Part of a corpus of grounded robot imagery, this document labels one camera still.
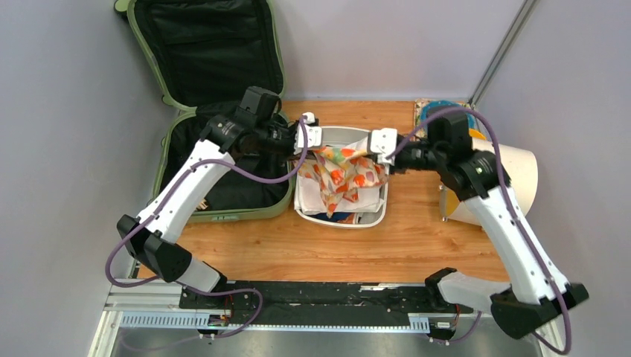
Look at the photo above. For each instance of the yellow bowl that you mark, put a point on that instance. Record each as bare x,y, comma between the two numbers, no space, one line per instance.
477,135

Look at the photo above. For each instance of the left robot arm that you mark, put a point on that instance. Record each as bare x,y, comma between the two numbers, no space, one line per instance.
253,127

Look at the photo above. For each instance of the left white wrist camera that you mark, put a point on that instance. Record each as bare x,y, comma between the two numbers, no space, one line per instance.
308,134

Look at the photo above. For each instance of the floral placemat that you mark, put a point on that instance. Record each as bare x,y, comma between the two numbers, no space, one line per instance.
419,109

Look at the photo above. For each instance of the orange bunny print cloth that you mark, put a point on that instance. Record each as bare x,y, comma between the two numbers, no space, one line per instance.
349,219

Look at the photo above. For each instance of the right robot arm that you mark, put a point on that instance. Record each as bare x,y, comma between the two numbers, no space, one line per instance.
537,292

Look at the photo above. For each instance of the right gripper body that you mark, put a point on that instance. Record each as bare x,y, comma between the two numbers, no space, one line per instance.
417,155

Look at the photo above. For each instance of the cream cylindrical container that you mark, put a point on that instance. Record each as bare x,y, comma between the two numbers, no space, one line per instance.
522,168

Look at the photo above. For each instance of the white plastic tub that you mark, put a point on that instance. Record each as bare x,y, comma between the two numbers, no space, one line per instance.
308,203

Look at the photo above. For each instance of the dark blue garment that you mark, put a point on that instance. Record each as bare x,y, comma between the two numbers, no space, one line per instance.
334,217

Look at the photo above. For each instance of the blue dotted plate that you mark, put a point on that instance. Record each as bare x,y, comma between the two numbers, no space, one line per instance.
435,104

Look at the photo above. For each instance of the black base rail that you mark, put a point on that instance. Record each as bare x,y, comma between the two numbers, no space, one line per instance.
311,304

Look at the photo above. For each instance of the green hard-shell suitcase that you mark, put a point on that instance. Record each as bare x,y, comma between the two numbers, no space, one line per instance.
204,55

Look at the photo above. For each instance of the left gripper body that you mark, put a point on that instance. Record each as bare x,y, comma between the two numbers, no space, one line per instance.
275,140

